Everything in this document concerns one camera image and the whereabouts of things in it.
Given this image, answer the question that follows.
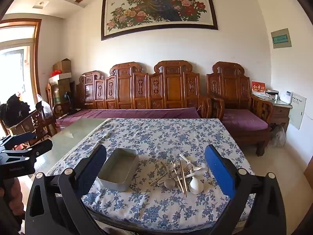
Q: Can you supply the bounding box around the blue floral tablecloth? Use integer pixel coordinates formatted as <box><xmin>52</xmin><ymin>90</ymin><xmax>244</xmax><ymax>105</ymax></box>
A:
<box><xmin>46</xmin><ymin>118</ymin><xmax>256</xmax><ymax>231</ymax></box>

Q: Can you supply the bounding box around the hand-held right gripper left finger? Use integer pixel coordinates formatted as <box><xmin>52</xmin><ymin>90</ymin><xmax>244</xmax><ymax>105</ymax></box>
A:
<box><xmin>24</xmin><ymin>144</ymin><xmax>115</xmax><ymax>235</ymax></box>

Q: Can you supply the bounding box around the wooden side table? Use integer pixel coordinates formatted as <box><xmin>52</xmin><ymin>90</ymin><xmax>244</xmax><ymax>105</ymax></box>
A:
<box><xmin>254</xmin><ymin>95</ymin><xmax>293</xmax><ymax>133</ymax></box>

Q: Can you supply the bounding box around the tall brown cardboard box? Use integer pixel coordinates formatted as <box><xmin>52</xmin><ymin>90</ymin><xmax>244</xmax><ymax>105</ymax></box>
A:
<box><xmin>57</xmin><ymin>78</ymin><xmax>77</xmax><ymax>109</ymax></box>

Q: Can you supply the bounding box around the grey metal tray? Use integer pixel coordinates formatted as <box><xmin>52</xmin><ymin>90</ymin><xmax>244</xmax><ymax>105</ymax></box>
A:
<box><xmin>96</xmin><ymin>148</ymin><xmax>139</xmax><ymax>193</ymax></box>

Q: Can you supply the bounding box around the ceiling light fixture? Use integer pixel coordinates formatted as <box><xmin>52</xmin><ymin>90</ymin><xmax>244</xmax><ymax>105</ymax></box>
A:
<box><xmin>32</xmin><ymin>0</ymin><xmax>50</xmax><ymax>9</ymax></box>

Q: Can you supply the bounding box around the purple armchair cushion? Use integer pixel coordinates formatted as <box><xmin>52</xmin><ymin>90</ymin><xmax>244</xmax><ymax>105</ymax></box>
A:
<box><xmin>222</xmin><ymin>109</ymin><xmax>269</xmax><ymax>131</ymax></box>

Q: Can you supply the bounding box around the clear plastic bag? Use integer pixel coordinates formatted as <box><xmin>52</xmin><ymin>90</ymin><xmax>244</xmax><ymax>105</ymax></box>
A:
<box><xmin>270</xmin><ymin>125</ymin><xmax>286</xmax><ymax>148</ymax></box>

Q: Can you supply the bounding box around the wooden framed balcony door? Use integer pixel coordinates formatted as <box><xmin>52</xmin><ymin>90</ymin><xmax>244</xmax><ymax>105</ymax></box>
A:
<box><xmin>0</xmin><ymin>19</ymin><xmax>42</xmax><ymax>130</ymax></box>

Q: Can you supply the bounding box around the slim white plastic spoon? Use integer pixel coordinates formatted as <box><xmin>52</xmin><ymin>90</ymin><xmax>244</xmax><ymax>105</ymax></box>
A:
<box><xmin>191</xmin><ymin>166</ymin><xmax>208</xmax><ymax>177</ymax></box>

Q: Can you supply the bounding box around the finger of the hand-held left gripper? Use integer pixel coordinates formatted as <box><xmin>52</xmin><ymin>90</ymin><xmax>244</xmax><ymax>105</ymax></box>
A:
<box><xmin>0</xmin><ymin>132</ymin><xmax>37</xmax><ymax>150</ymax></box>
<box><xmin>0</xmin><ymin>139</ymin><xmax>53</xmax><ymax>162</ymax></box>

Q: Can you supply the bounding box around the white flat box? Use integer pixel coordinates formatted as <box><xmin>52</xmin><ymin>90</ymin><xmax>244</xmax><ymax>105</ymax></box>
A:
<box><xmin>48</xmin><ymin>73</ymin><xmax>72</xmax><ymax>84</ymax></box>

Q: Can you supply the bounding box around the black desk fan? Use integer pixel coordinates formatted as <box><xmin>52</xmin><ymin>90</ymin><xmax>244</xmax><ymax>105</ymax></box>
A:
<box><xmin>64</xmin><ymin>91</ymin><xmax>82</xmax><ymax>116</ymax></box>

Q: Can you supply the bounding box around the long carved wooden sofa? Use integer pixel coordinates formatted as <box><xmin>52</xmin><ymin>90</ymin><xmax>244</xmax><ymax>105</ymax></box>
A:
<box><xmin>76</xmin><ymin>60</ymin><xmax>212</xmax><ymax>119</ymax></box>

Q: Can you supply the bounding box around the slim wooden chair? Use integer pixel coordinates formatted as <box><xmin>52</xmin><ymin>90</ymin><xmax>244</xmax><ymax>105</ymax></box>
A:
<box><xmin>45</xmin><ymin>83</ymin><xmax>64</xmax><ymax>119</ymax></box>

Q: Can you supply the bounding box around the red gift box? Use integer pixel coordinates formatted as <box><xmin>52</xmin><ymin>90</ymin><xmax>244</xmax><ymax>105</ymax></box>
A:
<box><xmin>251</xmin><ymin>80</ymin><xmax>266</xmax><ymax>96</ymax></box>

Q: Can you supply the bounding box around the black cloth bundle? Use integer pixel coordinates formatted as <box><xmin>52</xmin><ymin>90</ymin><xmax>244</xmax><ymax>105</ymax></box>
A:
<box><xmin>0</xmin><ymin>93</ymin><xmax>31</xmax><ymax>128</ymax></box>

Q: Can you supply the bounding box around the person's left forearm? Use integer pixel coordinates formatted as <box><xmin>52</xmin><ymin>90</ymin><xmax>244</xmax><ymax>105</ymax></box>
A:
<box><xmin>0</xmin><ymin>176</ymin><xmax>26</xmax><ymax>227</ymax></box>

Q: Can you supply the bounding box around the white electrical panel door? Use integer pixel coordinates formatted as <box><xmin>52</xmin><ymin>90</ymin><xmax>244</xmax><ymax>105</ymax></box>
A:
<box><xmin>288</xmin><ymin>92</ymin><xmax>307</xmax><ymax>130</ymax></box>

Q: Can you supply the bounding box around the brown wooden chopstick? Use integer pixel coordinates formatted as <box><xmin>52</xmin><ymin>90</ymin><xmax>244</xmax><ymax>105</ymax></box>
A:
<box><xmin>179</xmin><ymin>160</ymin><xmax>188</xmax><ymax>198</ymax></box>

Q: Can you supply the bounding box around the open cardboard box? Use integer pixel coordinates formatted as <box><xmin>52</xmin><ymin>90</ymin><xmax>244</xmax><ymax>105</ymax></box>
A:
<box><xmin>52</xmin><ymin>58</ymin><xmax>72</xmax><ymax>74</ymax></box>

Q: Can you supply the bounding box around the framed peacock flower painting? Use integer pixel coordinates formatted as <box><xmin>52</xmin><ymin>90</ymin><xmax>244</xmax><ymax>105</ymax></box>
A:
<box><xmin>101</xmin><ymin>0</ymin><xmax>219</xmax><ymax>41</ymax></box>

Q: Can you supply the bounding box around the carved wooden armchair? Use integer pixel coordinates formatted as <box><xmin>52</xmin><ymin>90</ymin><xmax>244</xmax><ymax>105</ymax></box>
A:
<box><xmin>206</xmin><ymin>62</ymin><xmax>275</xmax><ymax>156</ymax></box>

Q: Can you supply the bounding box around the green framed wall panel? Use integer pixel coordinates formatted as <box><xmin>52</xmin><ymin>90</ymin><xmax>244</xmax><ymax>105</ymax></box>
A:
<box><xmin>270</xmin><ymin>28</ymin><xmax>292</xmax><ymax>49</ymax></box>

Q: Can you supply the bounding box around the white plastic bag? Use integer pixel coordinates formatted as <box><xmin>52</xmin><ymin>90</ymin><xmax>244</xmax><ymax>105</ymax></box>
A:
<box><xmin>36</xmin><ymin>94</ymin><xmax>53</xmax><ymax>118</ymax></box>

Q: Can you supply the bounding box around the carved wooden chair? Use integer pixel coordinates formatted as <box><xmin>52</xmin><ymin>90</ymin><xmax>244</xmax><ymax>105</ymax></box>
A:
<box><xmin>9</xmin><ymin>108</ymin><xmax>57</xmax><ymax>148</ymax></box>

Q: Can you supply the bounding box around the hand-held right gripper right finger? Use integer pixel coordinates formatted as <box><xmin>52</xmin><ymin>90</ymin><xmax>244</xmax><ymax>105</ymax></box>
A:
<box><xmin>204</xmin><ymin>144</ymin><xmax>286</xmax><ymax>235</ymax></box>

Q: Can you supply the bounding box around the cream chopstick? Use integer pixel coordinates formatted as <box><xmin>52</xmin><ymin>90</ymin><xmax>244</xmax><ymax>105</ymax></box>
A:
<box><xmin>174</xmin><ymin>168</ymin><xmax>185</xmax><ymax>193</ymax></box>

